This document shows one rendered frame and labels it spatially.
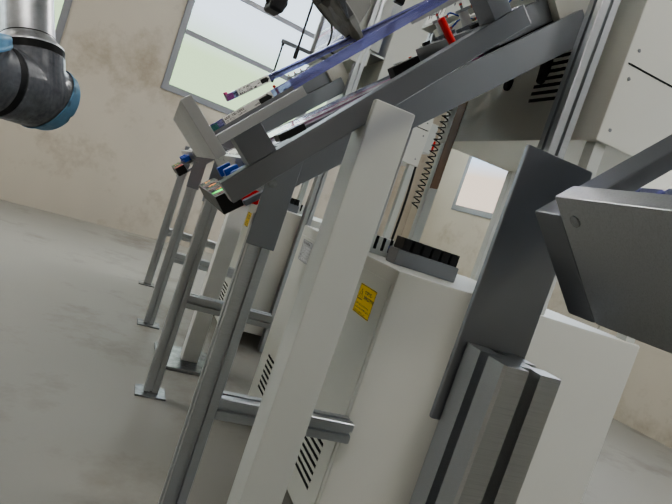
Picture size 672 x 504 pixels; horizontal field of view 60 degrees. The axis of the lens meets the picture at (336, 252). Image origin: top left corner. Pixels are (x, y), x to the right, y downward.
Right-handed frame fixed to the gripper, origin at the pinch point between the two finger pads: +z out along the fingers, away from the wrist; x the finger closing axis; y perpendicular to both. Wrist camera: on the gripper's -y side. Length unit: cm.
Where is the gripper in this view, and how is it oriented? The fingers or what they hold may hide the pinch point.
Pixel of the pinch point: (352, 38)
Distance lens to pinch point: 108.9
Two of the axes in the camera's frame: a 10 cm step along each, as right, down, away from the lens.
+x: -4.1, -2.2, 8.9
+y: 7.1, -6.8, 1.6
